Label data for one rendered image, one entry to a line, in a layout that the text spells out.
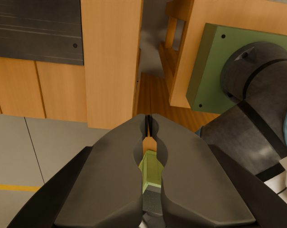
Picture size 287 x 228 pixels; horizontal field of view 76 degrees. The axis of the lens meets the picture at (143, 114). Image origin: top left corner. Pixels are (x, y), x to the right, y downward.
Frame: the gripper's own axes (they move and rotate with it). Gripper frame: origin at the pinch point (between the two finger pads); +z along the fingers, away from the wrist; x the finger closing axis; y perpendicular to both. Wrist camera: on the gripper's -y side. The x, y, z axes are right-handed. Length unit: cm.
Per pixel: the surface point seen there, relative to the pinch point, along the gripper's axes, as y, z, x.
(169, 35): 4, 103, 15
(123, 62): 4.5, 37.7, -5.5
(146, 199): 63, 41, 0
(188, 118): 41, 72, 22
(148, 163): 44, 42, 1
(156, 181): 45, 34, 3
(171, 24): -2, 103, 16
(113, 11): -7.1, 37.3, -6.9
